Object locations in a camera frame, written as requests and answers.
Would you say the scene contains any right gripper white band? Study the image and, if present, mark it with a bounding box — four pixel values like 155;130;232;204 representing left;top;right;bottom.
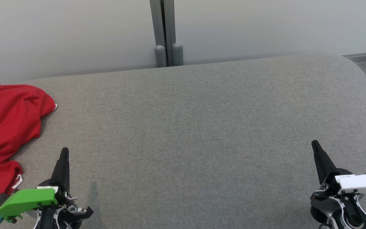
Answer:
310;140;366;229

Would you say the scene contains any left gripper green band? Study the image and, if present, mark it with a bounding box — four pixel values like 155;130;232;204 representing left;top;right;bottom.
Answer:
0;147;94;229

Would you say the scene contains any red shorts white side stripe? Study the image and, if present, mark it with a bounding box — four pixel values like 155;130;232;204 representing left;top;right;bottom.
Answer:
0;79;58;166

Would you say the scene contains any grey fabric sofa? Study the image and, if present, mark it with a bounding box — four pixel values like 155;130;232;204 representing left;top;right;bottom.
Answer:
0;55;366;229

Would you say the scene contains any grey round cylinder stopper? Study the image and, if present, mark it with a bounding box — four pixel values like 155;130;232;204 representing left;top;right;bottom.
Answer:
155;45;166;68
172;43;184;66

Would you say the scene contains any grey floor rail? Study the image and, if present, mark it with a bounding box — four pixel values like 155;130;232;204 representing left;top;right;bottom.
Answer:
342;48;366;64

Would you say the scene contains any grey vertical frame post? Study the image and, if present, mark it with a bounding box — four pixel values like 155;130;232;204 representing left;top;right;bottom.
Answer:
150;0;175;67

